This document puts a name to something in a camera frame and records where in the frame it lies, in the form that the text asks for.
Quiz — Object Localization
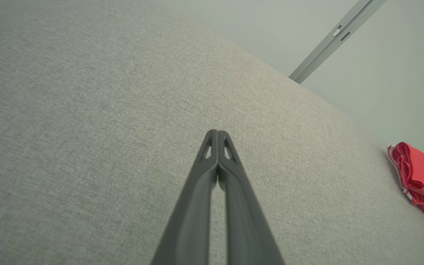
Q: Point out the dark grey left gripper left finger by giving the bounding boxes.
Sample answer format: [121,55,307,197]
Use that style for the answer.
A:
[151,129,219,265]

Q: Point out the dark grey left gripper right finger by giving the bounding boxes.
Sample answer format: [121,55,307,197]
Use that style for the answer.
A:
[218,130,284,265]

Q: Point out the red jersey with white trim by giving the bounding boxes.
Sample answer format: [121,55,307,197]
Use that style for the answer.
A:
[386,142,424,206]

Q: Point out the grey fabric sofa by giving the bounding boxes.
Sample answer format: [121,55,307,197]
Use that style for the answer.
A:
[0,0,424,265]

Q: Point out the grey partition frame post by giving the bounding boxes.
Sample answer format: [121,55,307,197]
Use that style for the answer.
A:
[295,0,388,85]
[289,0,374,81]

